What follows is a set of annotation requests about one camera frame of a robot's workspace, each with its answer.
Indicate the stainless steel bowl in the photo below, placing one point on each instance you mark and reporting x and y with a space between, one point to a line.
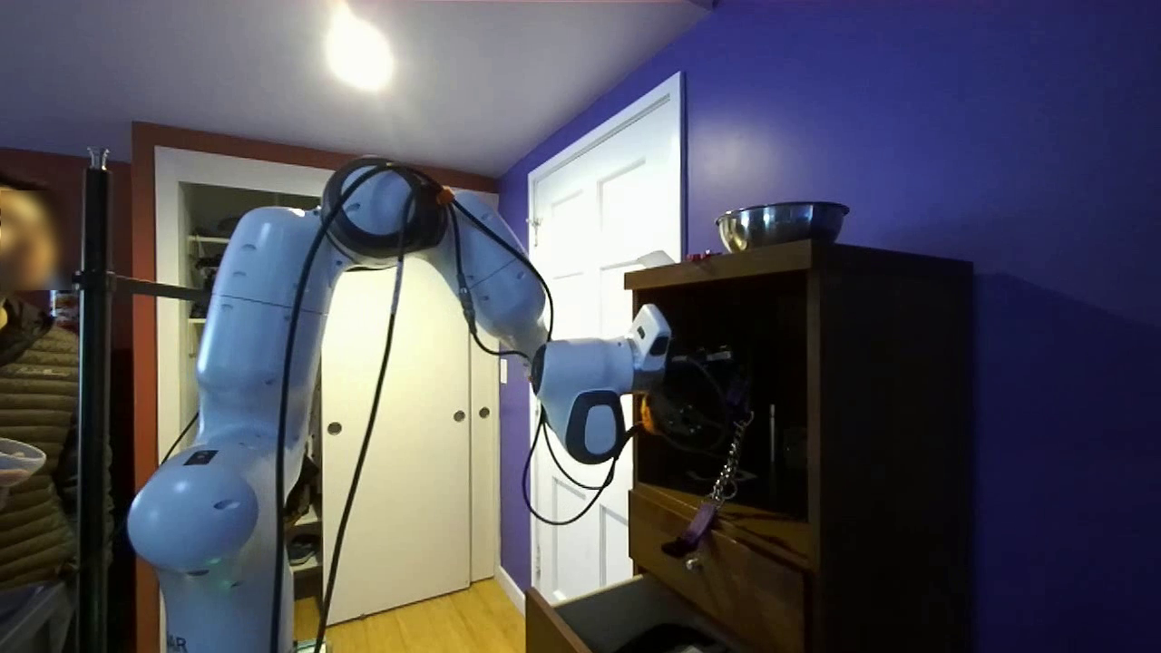
783 224

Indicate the open wooden drawer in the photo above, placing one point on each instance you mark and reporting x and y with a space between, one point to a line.
629 622

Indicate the small red object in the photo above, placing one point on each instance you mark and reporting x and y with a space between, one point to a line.
704 255

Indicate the person in olive jacket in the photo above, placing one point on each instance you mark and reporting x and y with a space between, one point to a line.
37 422

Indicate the white panel door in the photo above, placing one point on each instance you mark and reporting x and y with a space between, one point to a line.
593 218

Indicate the dark wooden cabinet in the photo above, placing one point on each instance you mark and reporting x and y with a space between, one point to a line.
890 457

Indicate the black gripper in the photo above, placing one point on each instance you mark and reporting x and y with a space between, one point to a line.
695 385

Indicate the closed wooden drawer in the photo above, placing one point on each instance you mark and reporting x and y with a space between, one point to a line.
739 584

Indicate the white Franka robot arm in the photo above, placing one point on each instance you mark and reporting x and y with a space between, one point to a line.
249 402

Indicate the round ceiling light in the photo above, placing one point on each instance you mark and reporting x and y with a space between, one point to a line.
358 52

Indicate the white closet doors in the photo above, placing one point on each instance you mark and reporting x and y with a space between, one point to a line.
412 484

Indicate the black stand pole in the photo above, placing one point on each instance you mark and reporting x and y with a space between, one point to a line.
97 364

